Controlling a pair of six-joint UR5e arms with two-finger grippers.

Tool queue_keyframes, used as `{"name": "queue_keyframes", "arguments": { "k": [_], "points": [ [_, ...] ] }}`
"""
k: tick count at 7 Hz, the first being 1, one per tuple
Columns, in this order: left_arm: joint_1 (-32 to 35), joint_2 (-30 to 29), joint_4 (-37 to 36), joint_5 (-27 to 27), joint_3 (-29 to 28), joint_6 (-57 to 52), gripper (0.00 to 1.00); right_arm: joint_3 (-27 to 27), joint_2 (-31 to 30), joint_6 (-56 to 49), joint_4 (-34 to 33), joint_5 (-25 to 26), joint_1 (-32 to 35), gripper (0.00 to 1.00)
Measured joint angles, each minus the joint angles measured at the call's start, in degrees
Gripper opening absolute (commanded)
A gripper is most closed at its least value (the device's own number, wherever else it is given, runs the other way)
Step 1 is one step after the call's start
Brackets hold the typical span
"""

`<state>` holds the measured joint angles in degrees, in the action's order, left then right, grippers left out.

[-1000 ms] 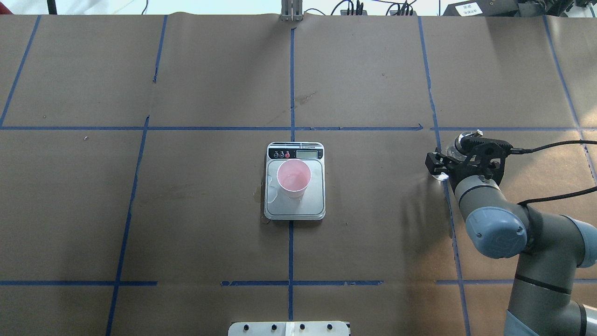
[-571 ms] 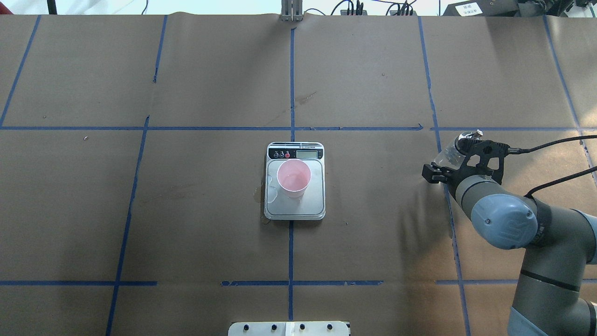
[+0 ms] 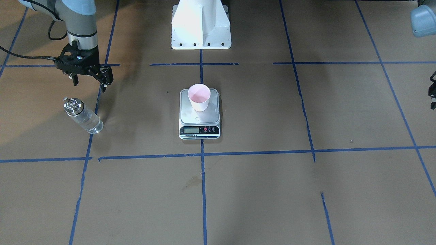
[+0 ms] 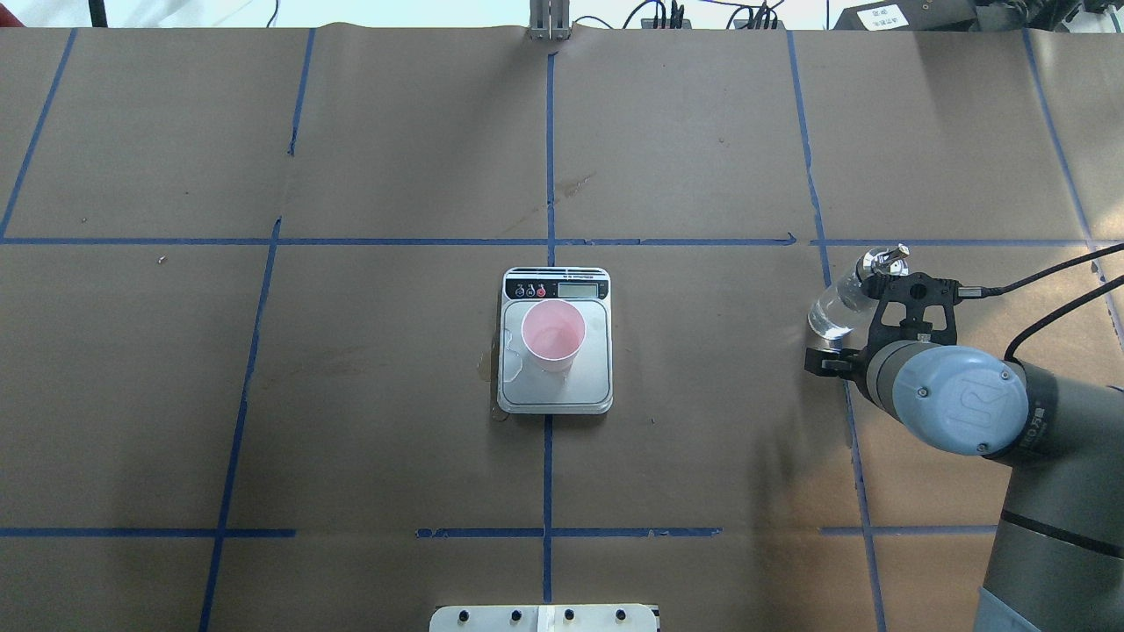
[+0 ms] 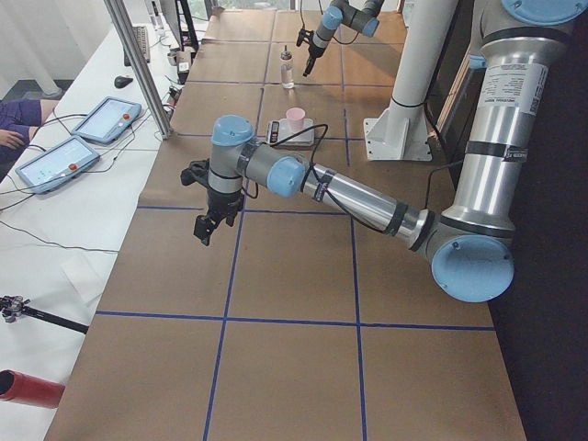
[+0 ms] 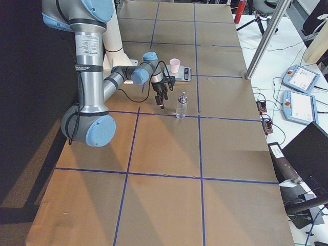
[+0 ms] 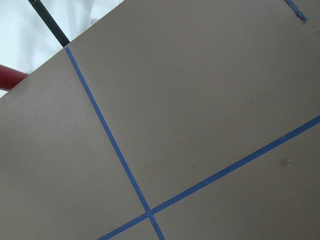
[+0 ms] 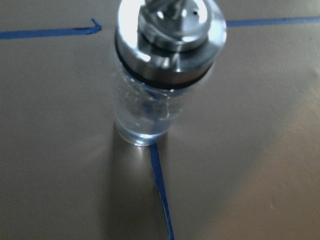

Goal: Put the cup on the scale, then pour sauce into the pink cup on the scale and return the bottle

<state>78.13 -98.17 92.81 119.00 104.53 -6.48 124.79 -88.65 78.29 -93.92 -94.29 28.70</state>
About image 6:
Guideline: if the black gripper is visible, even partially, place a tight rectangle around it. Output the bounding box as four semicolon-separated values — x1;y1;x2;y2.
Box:
151;82;168;109

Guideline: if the clear glass sauce bottle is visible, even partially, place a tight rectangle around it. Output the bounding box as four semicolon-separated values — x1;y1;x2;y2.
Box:
176;92;188;118

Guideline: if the pink plastic cup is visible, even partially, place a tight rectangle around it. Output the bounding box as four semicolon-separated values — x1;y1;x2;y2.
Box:
169;58;180;74

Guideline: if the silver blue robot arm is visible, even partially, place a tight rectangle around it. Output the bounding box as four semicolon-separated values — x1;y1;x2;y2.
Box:
42;1;175;147

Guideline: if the silver digital kitchen scale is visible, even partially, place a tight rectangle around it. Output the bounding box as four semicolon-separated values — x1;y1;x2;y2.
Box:
167;65;192;81

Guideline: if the upper orange black connector box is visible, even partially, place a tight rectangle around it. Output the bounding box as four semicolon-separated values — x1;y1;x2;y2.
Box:
256;100;267;114

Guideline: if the orange black connector box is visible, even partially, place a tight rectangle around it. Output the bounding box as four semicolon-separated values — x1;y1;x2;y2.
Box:
261;118;273;135
256;100;267;114

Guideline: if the lower orange black connector box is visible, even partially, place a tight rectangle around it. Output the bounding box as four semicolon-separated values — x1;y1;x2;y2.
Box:
261;118;273;135

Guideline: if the red bottle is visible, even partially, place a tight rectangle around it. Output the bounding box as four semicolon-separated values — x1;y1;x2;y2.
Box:
234;0;247;24

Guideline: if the black tripod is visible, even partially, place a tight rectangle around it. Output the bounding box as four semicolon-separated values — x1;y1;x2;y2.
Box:
234;12;278;36

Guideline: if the upper blue teach pendant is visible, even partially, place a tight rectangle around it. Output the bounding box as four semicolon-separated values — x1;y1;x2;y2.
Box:
282;65;320;94

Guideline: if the blue teach pendant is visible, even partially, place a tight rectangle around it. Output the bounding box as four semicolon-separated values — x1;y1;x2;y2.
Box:
282;90;319;125
282;65;320;94

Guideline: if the lower blue teach pendant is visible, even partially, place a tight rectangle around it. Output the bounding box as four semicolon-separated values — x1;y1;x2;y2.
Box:
282;90;319;125

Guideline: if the black box with white label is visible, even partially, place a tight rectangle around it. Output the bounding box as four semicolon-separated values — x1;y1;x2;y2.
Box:
268;142;303;185

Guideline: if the black monitor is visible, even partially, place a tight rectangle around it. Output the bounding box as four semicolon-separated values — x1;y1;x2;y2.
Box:
282;121;327;196

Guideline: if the wooden board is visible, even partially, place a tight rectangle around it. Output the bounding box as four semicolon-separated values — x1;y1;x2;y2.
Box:
303;13;327;63

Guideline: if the black office chair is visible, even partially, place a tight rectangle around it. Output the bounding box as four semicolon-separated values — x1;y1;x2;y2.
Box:
302;0;327;47

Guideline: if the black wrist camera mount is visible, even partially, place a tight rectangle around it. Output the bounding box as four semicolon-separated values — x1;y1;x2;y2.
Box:
163;75;176;91

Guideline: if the white pedestal column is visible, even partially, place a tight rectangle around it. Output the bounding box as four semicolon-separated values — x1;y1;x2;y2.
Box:
102;1;138;72

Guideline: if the aluminium frame post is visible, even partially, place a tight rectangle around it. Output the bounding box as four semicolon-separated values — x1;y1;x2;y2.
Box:
245;0;291;80

